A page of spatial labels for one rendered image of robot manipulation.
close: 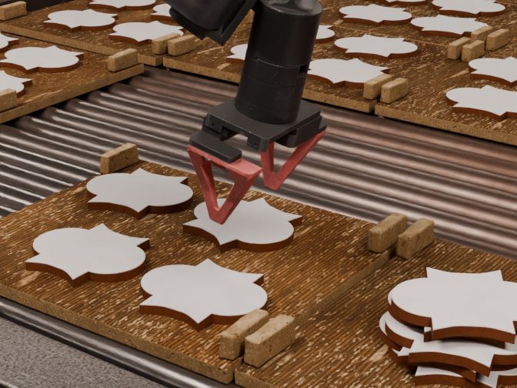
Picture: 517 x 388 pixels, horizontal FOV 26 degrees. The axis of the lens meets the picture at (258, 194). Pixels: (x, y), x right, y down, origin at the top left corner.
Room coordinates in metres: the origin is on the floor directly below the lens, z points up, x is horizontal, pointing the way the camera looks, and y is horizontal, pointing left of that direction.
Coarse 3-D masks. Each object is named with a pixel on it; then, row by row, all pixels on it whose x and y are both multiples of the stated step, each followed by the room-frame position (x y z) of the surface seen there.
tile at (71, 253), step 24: (48, 240) 1.09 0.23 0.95; (72, 240) 1.09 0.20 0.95; (96, 240) 1.09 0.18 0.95; (120, 240) 1.09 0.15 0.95; (144, 240) 1.09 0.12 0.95; (48, 264) 1.04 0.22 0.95; (72, 264) 1.04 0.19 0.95; (96, 264) 1.04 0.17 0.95; (120, 264) 1.04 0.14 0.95; (144, 264) 1.05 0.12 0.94
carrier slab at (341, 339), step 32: (416, 256) 1.08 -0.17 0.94; (448, 256) 1.08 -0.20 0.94; (480, 256) 1.08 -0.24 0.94; (352, 288) 1.01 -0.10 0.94; (384, 288) 1.01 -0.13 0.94; (320, 320) 0.94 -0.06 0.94; (352, 320) 0.94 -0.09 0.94; (288, 352) 0.88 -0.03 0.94; (320, 352) 0.88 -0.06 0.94; (352, 352) 0.88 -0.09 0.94; (384, 352) 0.88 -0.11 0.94; (256, 384) 0.84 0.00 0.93; (288, 384) 0.83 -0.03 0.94; (320, 384) 0.83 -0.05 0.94; (352, 384) 0.83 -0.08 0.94; (384, 384) 0.83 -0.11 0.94
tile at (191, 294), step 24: (144, 288) 0.98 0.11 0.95; (168, 288) 0.98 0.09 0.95; (192, 288) 0.98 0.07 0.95; (216, 288) 0.98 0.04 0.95; (240, 288) 0.98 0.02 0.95; (144, 312) 0.95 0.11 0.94; (168, 312) 0.95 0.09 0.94; (192, 312) 0.94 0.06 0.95; (216, 312) 0.94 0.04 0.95; (240, 312) 0.94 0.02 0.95
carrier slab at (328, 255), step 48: (0, 240) 1.12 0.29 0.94; (192, 240) 1.12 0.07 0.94; (336, 240) 1.12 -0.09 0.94; (0, 288) 1.02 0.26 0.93; (48, 288) 1.01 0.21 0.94; (96, 288) 1.01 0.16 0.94; (288, 288) 1.01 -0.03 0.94; (336, 288) 1.01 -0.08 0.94; (144, 336) 0.91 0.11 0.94; (192, 336) 0.91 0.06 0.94
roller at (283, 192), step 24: (24, 120) 1.57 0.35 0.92; (96, 144) 1.48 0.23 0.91; (120, 144) 1.46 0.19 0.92; (192, 168) 1.38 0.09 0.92; (216, 168) 1.37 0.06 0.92; (264, 192) 1.31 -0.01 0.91; (288, 192) 1.29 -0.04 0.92; (360, 216) 1.23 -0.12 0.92; (384, 216) 1.22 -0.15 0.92; (456, 240) 1.16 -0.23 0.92; (480, 240) 1.15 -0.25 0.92
